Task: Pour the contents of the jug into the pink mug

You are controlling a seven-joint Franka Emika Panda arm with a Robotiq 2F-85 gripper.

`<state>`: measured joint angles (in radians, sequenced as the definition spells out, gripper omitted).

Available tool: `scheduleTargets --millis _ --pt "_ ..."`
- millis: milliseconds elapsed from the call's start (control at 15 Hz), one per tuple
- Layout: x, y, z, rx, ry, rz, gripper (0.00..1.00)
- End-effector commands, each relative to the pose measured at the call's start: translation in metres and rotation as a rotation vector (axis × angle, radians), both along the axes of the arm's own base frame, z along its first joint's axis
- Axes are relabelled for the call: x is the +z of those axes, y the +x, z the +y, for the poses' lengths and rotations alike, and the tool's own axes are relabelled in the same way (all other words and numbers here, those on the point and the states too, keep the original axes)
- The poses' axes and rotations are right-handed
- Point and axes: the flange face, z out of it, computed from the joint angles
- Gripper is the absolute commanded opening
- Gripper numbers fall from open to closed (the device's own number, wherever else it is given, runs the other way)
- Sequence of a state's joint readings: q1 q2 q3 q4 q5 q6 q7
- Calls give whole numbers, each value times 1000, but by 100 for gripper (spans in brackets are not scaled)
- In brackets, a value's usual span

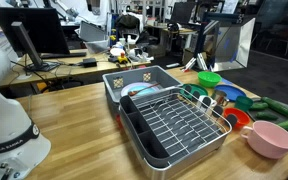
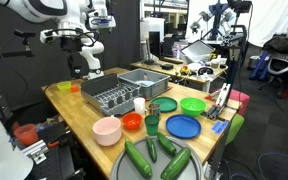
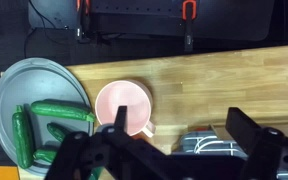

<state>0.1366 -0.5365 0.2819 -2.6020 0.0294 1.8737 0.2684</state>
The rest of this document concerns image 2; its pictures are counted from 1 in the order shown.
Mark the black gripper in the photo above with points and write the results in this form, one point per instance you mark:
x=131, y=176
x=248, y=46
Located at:
x=71, y=44

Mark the small steel jug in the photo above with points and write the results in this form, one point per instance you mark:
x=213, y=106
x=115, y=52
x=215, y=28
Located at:
x=154, y=110

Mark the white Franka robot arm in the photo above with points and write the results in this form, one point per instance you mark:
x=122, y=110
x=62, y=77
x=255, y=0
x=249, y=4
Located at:
x=34, y=8

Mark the lime green small bowl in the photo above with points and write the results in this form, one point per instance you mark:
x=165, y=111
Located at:
x=64, y=86

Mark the grey dish rack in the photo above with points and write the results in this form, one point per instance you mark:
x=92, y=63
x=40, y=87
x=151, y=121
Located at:
x=104, y=96

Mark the white box with blue label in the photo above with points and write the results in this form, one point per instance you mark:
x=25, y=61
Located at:
x=102, y=22

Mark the pale blue plate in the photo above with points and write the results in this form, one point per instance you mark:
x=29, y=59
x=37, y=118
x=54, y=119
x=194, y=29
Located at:
x=145, y=83

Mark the white cup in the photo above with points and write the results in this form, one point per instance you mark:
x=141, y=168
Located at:
x=139, y=106

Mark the pink bowl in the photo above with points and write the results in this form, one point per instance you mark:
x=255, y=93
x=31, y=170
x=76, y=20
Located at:
x=107, y=135

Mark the black monitor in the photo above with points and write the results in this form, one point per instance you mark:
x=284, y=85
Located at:
x=154, y=45

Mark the red plastic cup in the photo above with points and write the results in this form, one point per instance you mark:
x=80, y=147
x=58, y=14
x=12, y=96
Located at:
x=25, y=135

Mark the grey plastic bin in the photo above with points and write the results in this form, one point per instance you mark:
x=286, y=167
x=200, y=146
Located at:
x=157, y=90

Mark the white computer tower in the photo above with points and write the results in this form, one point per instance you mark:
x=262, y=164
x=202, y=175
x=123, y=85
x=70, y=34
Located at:
x=154, y=25

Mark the black power brick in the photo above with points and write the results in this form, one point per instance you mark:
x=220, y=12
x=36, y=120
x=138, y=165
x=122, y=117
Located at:
x=167, y=66

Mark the black keyboard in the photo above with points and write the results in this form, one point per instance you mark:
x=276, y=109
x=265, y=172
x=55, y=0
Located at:
x=172, y=60

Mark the dark green cup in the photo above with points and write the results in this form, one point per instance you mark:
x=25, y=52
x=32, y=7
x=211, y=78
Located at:
x=152, y=126

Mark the black optical breadboard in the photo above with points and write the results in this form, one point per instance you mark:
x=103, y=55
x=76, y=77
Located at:
x=62, y=163

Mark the dark green plate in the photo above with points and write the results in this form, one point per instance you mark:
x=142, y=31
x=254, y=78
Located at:
x=166, y=104

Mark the yellow toy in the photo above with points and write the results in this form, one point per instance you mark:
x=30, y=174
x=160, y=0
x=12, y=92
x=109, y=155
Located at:
x=184, y=70

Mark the long green cucumber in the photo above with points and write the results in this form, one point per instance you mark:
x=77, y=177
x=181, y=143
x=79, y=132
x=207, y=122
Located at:
x=137, y=158

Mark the white domed machine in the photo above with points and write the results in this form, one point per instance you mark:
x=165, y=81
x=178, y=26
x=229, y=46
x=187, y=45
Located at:
x=0, y=150

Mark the small dark green cucumber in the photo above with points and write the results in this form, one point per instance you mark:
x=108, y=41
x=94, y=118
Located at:
x=151, y=150

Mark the medium green cucumber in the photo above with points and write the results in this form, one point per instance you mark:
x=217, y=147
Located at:
x=166, y=144

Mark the wooden side desk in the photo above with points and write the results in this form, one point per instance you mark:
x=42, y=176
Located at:
x=197, y=80

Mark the grey tablet screen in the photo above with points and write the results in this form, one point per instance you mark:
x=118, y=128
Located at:
x=197, y=50

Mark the bright green bowl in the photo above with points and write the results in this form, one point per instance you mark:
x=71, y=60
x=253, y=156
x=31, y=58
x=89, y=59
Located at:
x=193, y=107

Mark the white goggles headset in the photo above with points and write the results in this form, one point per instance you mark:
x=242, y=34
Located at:
x=205, y=70

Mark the round grey tray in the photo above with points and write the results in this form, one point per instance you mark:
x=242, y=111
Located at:
x=155, y=170

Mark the large zucchini with stem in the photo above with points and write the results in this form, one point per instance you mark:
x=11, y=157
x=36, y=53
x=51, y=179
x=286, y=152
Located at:
x=175, y=164

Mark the blue multi-head rig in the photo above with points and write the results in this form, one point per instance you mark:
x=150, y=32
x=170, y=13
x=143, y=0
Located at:
x=215, y=18

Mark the white and black tool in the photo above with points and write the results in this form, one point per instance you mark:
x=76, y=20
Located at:
x=221, y=98

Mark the blue tape piece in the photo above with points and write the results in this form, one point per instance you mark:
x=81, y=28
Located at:
x=220, y=127

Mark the pink stool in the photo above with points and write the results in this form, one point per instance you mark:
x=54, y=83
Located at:
x=240, y=98

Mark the green cushion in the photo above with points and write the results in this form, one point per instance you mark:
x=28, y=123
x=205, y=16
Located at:
x=234, y=126

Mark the grey office chair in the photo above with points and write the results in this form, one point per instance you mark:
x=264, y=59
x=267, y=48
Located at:
x=282, y=66

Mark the dark jacket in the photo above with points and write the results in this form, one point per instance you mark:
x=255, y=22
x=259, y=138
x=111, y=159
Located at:
x=284, y=43

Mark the black camera on boom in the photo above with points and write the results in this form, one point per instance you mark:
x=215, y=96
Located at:
x=24, y=33

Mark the aluminium extrusion bracket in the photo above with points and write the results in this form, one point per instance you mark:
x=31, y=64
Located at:
x=35, y=151

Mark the black camera on pole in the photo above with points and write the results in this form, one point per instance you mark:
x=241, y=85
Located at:
x=240, y=6

